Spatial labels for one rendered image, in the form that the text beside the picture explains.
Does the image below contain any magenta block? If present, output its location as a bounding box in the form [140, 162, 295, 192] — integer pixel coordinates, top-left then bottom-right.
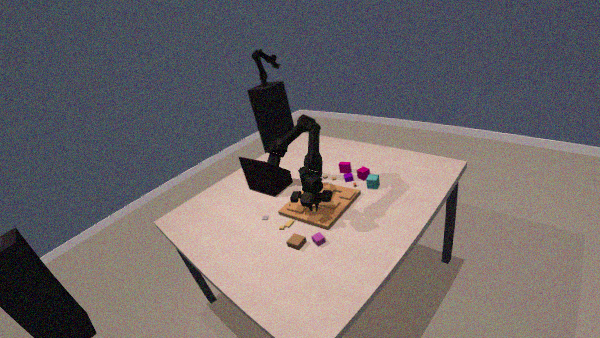
[339, 162, 351, 174]

